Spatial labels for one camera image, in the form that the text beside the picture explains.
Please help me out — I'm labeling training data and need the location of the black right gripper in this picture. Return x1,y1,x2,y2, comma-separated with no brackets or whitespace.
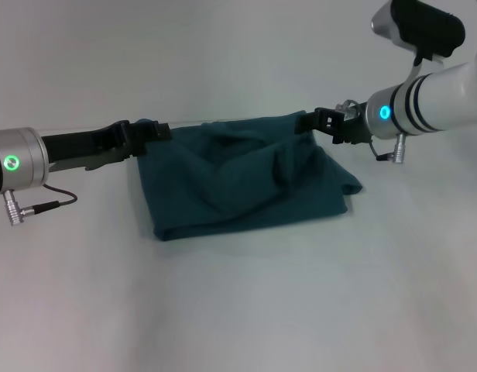
295,101,374,146

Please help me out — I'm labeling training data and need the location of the gripper cable with plug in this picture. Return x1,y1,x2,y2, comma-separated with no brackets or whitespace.
4,184,78,226
335,98,407,164

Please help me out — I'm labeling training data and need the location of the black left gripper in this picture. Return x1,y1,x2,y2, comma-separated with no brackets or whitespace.
39,119,173,174

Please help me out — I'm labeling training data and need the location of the right gripper cable with plug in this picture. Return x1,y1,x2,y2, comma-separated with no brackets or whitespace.
335,98,407,164

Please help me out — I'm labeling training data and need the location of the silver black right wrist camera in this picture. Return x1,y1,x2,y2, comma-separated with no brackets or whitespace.
370,0,467,66

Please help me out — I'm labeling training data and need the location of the left gripper cable with plug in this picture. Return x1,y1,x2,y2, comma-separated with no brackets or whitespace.
4,184,78,226

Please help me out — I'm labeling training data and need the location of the teal t-shirt with FREE print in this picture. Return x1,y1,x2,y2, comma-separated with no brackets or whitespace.
136,110,364,242

